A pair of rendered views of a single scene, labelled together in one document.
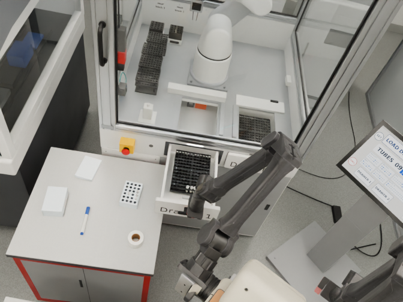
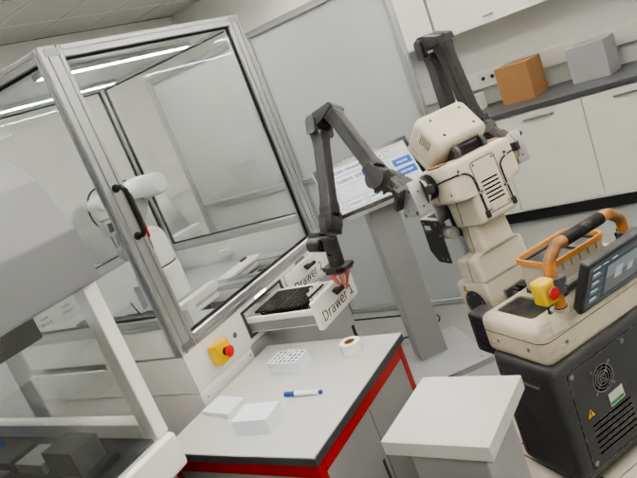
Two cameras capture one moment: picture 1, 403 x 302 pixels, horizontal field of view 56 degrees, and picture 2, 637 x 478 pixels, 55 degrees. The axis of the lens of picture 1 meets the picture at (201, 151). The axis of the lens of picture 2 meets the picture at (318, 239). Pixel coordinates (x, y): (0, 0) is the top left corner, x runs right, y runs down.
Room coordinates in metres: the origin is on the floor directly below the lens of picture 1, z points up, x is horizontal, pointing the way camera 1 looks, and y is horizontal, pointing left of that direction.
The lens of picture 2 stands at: (-0.58, 1.56, 1.62)
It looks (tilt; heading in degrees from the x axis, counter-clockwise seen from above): 14 degrees down; 312
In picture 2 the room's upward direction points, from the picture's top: 21 degrees counter-clockwise
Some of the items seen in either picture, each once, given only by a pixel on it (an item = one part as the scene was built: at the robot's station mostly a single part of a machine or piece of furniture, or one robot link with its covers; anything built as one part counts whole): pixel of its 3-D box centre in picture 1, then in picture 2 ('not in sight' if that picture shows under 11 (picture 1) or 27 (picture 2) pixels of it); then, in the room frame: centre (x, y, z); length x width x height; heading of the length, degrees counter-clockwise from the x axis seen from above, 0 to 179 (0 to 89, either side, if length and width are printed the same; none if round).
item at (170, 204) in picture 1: (186, 209); (335, 298); (0.86, 0.00, 0.87); 0.29 x 0.02 x 0.11; 97
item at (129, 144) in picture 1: (127, 145); (221, 351); (1.12, 0.36, 0.88); 0.07 x 0.05 x 0.07; 97
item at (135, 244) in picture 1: (135, 239); (351, 346); (0.70, 0.18, 0.78); 0.07 x 0.07 x 0.04
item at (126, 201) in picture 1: (131, 194); (288, 360); (0.91, 0.27, 0.78); 0.12 x 0.08 x 0.04; 4
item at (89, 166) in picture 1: (88, 168); (224, 406); (1.00, 0.52, 0.77); 0.13 x 0.09 x 0.02; 179
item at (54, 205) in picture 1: (55, 201); (258, 418); (0.77, 0.58, 0.79); 0.13 x 0.09 x 0.05; 13
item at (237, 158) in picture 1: (253, 164); (306, 272); (1.21, -0.28, 0.87); 0.29 x 0.02 x 0.11; 97
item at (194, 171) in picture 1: (191, 174); (292, 304); (1.06, 0.02, 0.87); 0.22 x 0.18 x 0.06; 7
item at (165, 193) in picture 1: (191, 172); (290, 306); (1.07, 0.02, 0.86); 0.40 x 0.26 x 0.06; 7
